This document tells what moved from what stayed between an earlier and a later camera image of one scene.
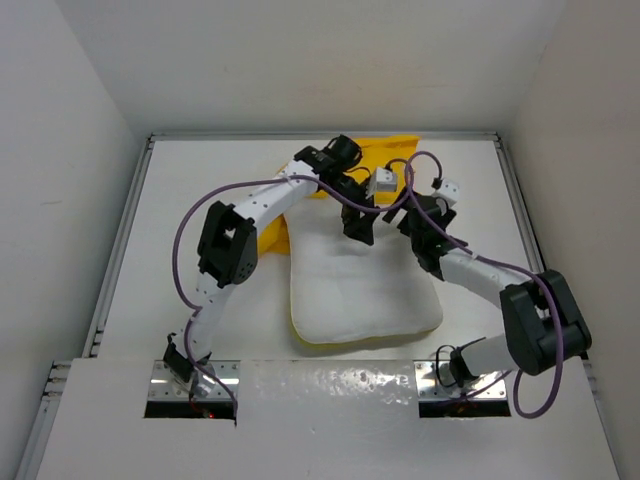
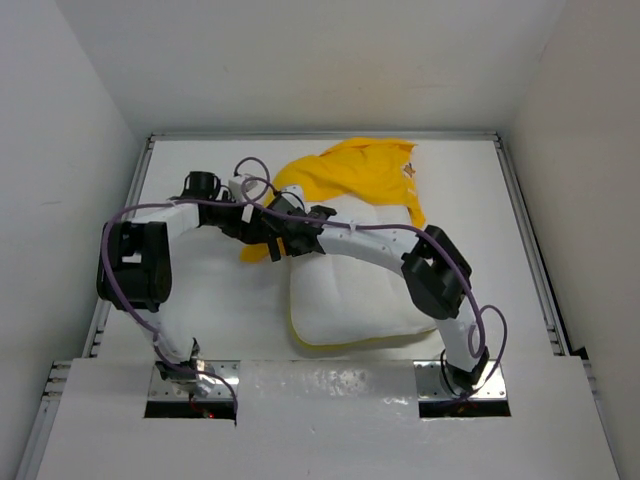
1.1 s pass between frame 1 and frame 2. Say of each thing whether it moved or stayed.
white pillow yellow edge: stayed
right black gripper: moved
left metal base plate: stayed
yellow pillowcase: stayed
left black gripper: moved
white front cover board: stayed
